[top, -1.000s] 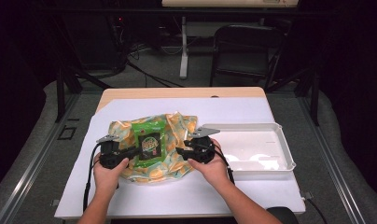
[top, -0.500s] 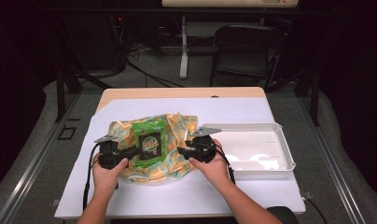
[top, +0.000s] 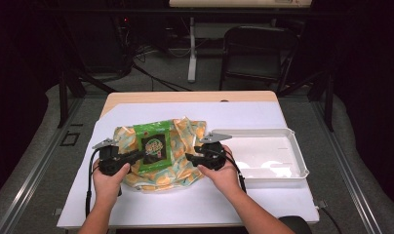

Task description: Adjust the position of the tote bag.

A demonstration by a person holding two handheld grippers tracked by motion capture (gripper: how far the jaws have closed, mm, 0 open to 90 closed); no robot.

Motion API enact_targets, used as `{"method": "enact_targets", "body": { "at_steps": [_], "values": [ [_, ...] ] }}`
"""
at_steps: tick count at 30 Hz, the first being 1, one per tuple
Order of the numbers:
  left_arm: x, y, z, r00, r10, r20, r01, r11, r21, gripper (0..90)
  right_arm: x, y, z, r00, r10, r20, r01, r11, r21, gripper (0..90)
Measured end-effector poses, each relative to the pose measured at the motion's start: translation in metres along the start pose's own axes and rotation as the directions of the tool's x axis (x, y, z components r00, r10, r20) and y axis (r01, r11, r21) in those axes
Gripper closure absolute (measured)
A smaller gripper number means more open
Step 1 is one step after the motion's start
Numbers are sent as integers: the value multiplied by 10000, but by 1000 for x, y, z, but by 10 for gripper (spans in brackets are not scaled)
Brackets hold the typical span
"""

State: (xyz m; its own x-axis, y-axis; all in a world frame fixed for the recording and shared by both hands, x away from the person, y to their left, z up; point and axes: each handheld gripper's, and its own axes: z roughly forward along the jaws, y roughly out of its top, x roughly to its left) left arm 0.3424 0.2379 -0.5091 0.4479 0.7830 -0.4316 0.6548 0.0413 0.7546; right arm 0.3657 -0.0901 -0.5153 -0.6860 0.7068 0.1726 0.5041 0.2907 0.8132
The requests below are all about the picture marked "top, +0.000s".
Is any black folding chair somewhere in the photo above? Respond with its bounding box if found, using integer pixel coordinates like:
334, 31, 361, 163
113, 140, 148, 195
218, 25, 300, 96

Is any black floor cable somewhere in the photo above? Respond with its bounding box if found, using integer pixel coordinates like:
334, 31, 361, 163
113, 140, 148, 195
131, 62, 194, 93

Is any light desk with white leg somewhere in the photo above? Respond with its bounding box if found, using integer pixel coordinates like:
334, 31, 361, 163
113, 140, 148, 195
168, 0, 313, 84

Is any black round seat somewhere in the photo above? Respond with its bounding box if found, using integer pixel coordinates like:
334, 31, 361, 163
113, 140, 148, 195
277, 214, 314, 234

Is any white plastic tray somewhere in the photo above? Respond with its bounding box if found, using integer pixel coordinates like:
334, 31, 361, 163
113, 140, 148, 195
211, 127, 310, 181

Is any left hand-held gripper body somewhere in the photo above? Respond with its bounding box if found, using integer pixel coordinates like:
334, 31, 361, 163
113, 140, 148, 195
92, 137, 131, 177

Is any right hand-held gripper cable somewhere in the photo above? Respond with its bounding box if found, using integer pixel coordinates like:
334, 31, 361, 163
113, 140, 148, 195
214, 149, 248, 195

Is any green snack packet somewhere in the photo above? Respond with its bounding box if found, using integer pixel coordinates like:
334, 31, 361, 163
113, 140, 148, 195
132, 120, 174, 175

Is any black cable with clamp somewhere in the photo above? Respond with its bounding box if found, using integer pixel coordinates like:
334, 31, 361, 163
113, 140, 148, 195
316, 200, 344, 234

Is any left hand-held gripper cable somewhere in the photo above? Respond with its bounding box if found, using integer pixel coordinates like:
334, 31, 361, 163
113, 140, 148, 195
85, 148, 101, 217

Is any dark equipment cabinet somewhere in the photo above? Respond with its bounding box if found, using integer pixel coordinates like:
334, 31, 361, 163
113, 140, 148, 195
64, 0, 135, 74

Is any aluminium floor rail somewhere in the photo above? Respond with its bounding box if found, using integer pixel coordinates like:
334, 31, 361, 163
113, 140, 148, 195
310, 98, 386, 234
0, 97, 86, 234

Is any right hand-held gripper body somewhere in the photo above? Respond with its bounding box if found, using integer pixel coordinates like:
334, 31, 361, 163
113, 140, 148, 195
194, 131, 233, 172

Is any person's right hand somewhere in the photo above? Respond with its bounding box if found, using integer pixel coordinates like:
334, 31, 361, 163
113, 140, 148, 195
198, 144, 243, 196

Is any person's left hand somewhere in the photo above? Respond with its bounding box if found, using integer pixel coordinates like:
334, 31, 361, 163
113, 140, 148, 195
92, 162, 132, 204

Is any citrus print cloth bag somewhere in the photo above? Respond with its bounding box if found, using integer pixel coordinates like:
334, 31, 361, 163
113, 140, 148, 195
112, 116, 209, 193

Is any hand-held gripper cable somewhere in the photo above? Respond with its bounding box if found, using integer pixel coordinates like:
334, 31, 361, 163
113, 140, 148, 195
214, 149, 248, 195
85, 148, 101, 217

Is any black metal stand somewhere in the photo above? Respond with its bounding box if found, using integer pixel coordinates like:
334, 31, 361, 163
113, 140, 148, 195
277, 69, 335, 133
57, 69, 118, 130

